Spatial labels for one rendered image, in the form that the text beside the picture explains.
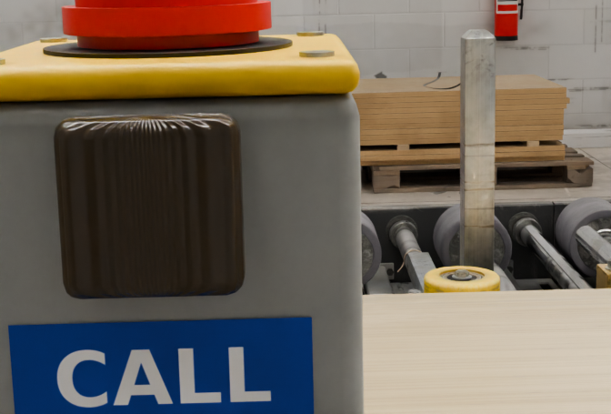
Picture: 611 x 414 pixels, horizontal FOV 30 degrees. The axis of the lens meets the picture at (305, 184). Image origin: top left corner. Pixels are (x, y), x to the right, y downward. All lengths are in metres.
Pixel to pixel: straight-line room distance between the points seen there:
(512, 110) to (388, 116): 0.67
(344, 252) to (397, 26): 7.22
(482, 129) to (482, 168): 0.05
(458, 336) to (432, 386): 0.13
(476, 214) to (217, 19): 1.15
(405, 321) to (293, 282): 0.90
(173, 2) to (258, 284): 0.05
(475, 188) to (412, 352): 0.37
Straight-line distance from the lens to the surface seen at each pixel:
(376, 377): 0.95
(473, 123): 1.33
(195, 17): 0.21
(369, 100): 6.13
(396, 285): 1.88
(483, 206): 1.34
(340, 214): 0.19
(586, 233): 1.64
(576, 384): 0.95
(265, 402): 0.20
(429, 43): 7.44
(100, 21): 0.21
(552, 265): 1.65
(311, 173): 0.19
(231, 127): 0.18
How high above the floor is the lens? 1.24
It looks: 11 degrees down
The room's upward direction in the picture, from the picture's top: 1 degrees counter-clockwise
